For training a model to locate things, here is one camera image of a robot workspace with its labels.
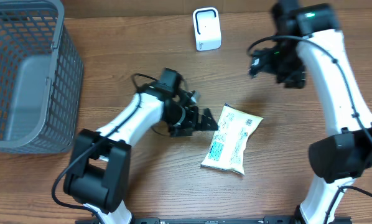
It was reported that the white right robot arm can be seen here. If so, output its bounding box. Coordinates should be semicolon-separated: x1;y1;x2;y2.
246;1;372;223

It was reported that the grey plastic mesh basket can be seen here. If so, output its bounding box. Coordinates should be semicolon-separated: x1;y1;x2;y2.
0;0;84;154

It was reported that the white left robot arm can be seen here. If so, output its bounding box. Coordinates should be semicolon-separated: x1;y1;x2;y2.
51;68;218;223

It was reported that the white barcode scanner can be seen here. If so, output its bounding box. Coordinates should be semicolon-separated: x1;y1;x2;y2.
192;7;221;52

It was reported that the colourful wet wipes pack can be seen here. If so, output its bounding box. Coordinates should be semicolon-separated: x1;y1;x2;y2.
201;104;263;175

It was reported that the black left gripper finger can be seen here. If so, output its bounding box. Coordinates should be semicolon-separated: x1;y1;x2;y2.
194;123;217;131
200;108;217;124

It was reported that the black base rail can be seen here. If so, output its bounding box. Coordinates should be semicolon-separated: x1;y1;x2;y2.
77;216;351;224

